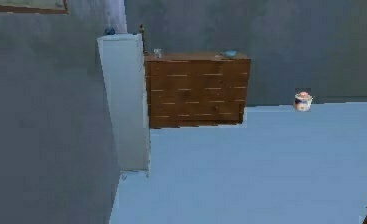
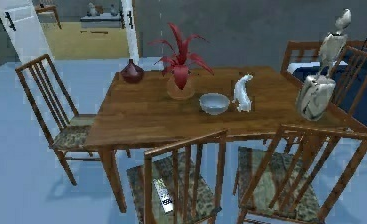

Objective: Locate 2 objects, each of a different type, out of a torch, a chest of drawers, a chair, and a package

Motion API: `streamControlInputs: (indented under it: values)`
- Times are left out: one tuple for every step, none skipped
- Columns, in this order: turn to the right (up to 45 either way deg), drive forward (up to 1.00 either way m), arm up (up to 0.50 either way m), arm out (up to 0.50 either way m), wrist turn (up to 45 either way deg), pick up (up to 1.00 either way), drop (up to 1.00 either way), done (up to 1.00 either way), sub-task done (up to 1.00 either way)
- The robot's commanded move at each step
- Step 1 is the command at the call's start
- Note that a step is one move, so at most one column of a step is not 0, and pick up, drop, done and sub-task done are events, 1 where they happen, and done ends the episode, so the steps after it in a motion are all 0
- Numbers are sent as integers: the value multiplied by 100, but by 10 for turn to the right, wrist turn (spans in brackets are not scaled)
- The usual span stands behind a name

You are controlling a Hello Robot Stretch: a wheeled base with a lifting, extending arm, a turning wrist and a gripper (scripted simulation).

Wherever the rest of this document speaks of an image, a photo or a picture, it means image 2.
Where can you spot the wooden chair with patterned seat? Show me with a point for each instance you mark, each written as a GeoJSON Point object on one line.
{"type": "Point", "coordinates": [277, 180]}
{"type": "Point", "coordinates": [177, 186]}
{"type": "Point", "coordinates": [352, 66]}
{"type": "Point", "coordinates": [71, 133]}

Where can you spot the pale blue bowl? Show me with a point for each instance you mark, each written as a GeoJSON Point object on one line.
{"type": "Point", "coordinates": [214, 103]}

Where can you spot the brown wooden dining table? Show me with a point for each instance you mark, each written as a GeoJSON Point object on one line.
{"type": "Point", "coordinates": [147, 113]}

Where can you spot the red house plant in pot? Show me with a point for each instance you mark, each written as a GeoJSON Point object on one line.
{"type": "Point", "coordinates": [180, 70]}

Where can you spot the white animal figurine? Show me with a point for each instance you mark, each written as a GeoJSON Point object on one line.
{"type": "Point", "coordinates": [241, 93]}

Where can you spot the dark red round vase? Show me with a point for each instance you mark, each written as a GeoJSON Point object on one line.
{"type": "Point", "coordinates": [132, 73]}

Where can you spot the grey remote control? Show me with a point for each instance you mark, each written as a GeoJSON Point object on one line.
{"type": "Point", "coordinates": [164, 195]}

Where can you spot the white room door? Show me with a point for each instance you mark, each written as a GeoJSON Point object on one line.
{"type": "Point", "coordinates": [131, 30]}
{"type": "Point", "coordinates": [24, 30]}

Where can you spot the grey low cabinet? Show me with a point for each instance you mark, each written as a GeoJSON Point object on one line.
{"type": "Point", "coordinates": [101, 20]}

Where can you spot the silver abstract statue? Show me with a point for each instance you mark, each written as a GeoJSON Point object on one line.
{"type": "Point", "coordinates": [316, 93]}

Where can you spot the small wooden table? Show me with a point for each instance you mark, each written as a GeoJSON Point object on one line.
{"type": "Point", "coordinates": [48, 10]}

